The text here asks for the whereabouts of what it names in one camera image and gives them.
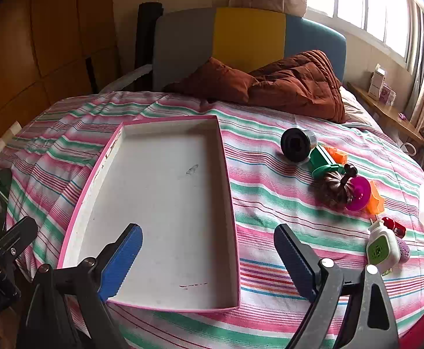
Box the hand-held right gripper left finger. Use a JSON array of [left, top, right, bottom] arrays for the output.
[[17, 223, 143, 349]]

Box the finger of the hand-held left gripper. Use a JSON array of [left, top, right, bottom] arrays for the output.
[[0, 216, 39, 262]]

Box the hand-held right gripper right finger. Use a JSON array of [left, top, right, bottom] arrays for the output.
[[273, 223, 401, 349]]

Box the pink-edged white tray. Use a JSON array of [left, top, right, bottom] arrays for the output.
[[57, 115, 241, 313]]

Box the brown pumpkin-shaped bottle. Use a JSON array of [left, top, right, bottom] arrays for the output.
[[315, 163, 358, 211]]

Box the green round toy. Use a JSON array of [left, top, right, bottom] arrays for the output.
[[365, 220, 401, 275]]

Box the magenta flanged plastic toy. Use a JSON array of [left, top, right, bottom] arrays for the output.
[[344, 175, 372, 212]]

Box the orange plastic toy piece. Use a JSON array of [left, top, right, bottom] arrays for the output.
[[365, 189, 385, 216]]

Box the green plastic toy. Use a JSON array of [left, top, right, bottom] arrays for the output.
[[309, 145, 345, 179]]

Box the red metallic cylinder case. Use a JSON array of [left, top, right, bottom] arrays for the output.
[[381, 217, 407, 238]]

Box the orange plastic toy block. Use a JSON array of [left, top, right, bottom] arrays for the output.
[[324, 146, 348, 164]]

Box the dark blue cup toy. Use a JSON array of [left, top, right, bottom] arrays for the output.
[[280, 127, 318, 163]]

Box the striped bed sheet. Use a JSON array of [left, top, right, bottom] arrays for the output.
[[0, 91, 424, 349]]

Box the white pillow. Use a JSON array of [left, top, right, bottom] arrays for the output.
[[339, 87, 376, 128]]

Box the wooden bedside shelf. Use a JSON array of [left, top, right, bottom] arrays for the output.
[[346, 82, 424, 175]]

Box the brown quilt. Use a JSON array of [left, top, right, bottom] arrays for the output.
[[164, 49, 347, 124]]

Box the wooden wardrobe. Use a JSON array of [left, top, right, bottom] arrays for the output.
[[0, 0, 121, 161]]

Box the purple box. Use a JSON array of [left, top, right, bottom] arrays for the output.
[[379, 84, 397, 107]]

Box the white carton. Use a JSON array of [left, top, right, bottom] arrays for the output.
[[367, 63, 389, 99]]

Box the black rolled mat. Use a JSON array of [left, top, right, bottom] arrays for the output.
[[135, 3, 163, 91]]

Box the grey yellow blue headboard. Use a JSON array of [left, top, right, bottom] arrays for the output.
[[152, 6, 347, 91]]

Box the window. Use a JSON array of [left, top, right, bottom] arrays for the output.
[[306, 0, 424, 70]]

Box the white bed frame rail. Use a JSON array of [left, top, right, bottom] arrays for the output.
[[99, 63, 154, 93]]

